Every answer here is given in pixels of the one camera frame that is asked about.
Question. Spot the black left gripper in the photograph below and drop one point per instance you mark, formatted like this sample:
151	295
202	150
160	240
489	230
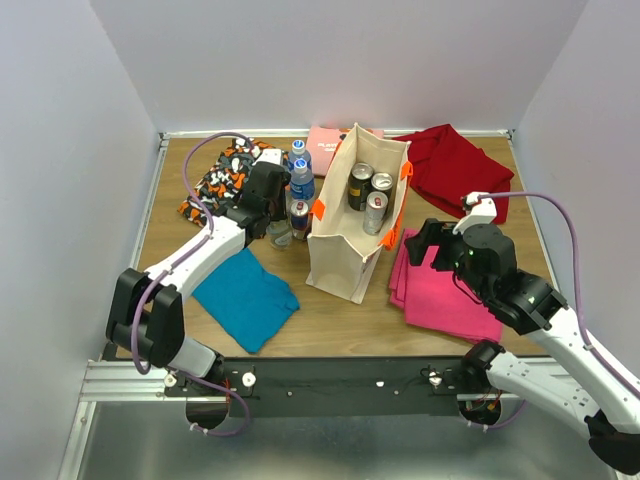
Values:
282	202

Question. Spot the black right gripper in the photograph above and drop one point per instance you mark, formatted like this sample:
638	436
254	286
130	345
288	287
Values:
436	232

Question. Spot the Pocari Sweat bottle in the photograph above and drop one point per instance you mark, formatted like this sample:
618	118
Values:
302	184
299	151

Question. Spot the dark can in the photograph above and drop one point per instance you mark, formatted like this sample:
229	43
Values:
359	185

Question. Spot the beige canvas tote bag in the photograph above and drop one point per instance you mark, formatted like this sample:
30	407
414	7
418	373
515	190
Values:
342	255

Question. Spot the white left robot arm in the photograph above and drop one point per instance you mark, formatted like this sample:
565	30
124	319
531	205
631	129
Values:
147	316

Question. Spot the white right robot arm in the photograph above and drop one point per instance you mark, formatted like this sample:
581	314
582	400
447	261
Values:
601	406

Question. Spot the orange camouflage cloth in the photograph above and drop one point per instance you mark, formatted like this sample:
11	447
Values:
216	194

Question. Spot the magenta folded cloth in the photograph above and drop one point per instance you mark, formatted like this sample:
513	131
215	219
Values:
435	301

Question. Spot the dark red cloth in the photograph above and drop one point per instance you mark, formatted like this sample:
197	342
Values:
447	167

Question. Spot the light pink printed cloth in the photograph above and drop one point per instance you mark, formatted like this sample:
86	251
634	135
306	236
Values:
322	143

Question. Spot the teal folded cloth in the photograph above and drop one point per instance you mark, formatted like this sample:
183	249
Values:
249	303

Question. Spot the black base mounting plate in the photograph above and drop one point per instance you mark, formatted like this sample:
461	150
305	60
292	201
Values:
366	386

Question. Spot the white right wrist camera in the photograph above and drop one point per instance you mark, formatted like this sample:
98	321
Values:
480	209

